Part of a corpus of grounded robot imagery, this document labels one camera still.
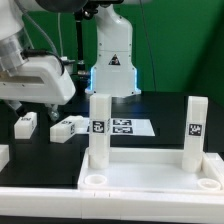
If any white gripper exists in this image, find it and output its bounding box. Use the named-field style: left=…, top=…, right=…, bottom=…
left=0, top=56, right=75, bottom=121

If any grey corrugated wrist cable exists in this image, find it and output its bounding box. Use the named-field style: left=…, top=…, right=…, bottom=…
left=13, top=0, right=66, bottom=74

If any white right fence bar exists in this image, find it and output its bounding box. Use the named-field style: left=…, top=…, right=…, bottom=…
left=206, top=153, right=224, bottom=187

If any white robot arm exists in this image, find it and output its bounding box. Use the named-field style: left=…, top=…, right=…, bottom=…
left=0, top=0, right=151, bottom=120

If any black camera pole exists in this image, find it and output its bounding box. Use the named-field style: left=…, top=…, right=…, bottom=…
left=74, top=7, right=90, bottom=88

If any white front fence bar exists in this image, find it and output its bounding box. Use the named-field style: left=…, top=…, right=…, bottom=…
left=0, top=187, right=224, bottom=224

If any white fence bar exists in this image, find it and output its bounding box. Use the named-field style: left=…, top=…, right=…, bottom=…
left=206, top=153, right=224, bottom=187
left=0, top=187, right=224, bottom=224

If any white fiducial marker sheet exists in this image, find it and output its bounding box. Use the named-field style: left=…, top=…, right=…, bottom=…
left=77, top=117, right=155, bottom=136

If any white left fence block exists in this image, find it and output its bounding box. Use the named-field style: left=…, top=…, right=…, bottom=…
left=0, top=145, right=9, bottom=172

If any white desk top tray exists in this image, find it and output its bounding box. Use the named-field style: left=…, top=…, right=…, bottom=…
left=78, top=147, right=224, bottom=194

